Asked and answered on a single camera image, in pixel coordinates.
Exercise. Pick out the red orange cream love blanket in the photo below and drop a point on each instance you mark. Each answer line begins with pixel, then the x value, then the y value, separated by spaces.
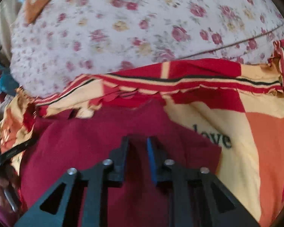
pixel 239 108

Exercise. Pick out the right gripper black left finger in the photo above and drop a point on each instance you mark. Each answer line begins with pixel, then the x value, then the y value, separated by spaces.
pixel 80 198

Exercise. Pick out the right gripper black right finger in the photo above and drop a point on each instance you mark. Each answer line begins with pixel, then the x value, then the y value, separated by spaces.
pixel 196 196

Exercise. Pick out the dark red garment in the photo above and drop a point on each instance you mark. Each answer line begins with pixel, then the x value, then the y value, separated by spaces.
pixel 66 141

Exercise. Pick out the blue plastic bag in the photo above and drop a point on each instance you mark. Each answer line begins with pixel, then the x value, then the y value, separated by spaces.
pixel 7 84

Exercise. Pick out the left hand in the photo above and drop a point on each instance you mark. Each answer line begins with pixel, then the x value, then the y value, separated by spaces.
pixel 12 178

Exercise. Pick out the white floral quilt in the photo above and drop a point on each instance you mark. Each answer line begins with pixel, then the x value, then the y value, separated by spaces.
pixel 74 37

